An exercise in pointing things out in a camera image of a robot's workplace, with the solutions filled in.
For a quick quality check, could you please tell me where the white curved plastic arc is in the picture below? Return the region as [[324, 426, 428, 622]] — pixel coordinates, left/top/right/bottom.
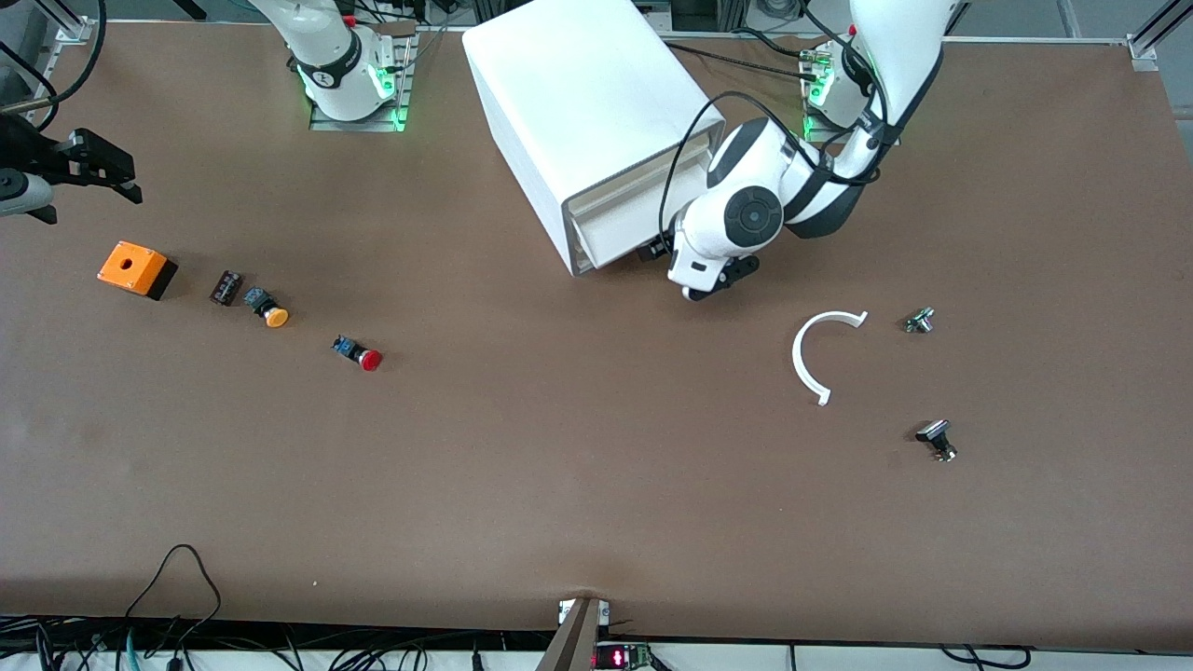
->
[[792, 310, 870, 407]]

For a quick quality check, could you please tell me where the white drawer cabinet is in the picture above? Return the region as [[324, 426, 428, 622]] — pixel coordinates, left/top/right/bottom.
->
[[461, 0, 726, 278]]

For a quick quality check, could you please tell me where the aluminium frame profile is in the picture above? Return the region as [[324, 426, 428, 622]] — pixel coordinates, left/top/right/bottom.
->
[[47, 0, 94, 44], [1126, 0, 1193, 72]]

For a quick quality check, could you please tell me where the small red display module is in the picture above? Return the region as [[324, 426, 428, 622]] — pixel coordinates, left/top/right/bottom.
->
[[593, 642, 651, 670]]

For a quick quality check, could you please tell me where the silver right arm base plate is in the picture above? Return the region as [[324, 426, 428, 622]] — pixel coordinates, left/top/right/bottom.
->
[[309, 23, 418, 133]]

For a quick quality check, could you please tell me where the black silver switch part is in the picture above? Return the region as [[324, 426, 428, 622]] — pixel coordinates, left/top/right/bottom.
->
[[914, 419, 958, 463]]

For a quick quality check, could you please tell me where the brown camera post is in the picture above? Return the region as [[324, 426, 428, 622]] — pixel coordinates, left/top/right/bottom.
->
[[536, 598, 602, 671]]

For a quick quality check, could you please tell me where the thin black looped cable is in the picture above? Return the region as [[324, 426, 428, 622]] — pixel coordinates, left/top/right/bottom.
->
[[126, 545, 222, 653]]

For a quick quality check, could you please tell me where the orange button enclosure box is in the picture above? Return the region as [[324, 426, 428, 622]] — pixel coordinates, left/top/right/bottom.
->
[[97, 240, 178, 301]]

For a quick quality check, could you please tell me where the yellow mushroom push button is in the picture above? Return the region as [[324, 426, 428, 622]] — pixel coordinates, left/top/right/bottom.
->
[[243, 287, 290, 329]]

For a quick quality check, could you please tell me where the red mushroom push button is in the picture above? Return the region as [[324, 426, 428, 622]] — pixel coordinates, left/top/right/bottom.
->
[[332, 335, 383, 373]]

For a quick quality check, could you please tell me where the aluminium table edge rail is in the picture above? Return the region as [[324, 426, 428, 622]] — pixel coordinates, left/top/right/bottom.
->
[[17, 37, 68, 127]]

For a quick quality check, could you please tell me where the black base cable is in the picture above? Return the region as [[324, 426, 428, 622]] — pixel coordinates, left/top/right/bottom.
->
[[736, 28, 821, 59], [666, 42, 814, 81]]

